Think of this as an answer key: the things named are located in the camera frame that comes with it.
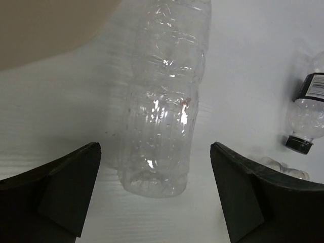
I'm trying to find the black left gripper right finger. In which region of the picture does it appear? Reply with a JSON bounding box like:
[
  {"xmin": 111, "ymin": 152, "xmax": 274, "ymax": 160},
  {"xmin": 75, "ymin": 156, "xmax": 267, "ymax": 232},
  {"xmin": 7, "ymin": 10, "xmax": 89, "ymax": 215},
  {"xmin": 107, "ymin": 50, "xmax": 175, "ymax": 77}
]
[{"xmin": 210, "ymin": 142, "xmax": 323, "ymax": 242}]

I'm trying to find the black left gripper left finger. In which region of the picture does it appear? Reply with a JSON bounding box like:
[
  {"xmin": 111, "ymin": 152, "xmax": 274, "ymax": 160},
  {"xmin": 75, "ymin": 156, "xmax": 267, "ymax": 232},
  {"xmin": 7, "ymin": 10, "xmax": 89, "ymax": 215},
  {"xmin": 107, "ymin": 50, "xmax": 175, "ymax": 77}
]
[{"xmin": 1, "ymin": 142, "xmax": 101, "ymax": 242}]

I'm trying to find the clear bottle black label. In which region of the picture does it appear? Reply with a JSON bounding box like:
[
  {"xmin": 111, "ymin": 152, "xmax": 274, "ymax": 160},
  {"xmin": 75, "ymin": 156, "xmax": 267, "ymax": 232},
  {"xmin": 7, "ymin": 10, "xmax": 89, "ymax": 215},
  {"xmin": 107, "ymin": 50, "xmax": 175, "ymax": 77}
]
[{"xmin": 285, "ymin": 52, "xmax": 323, "ymax": 154}]

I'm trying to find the clear bottle white cap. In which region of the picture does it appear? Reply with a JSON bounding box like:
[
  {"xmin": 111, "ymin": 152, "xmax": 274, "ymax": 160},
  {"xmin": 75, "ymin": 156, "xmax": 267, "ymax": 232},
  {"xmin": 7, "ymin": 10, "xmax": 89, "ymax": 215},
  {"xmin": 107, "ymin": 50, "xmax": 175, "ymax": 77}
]
[{"xmin": 113, "ymin": 1, "xmax": 212, "ymax": 198}]

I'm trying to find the clear bottle red label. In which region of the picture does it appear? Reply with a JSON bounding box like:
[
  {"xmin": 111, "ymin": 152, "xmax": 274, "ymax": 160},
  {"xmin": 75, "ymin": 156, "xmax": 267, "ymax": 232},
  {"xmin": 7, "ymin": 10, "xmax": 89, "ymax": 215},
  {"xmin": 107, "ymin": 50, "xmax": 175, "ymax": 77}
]
[{"xmin": 258, "ymin": 157, "xmax": 310, "ymax": 181}]

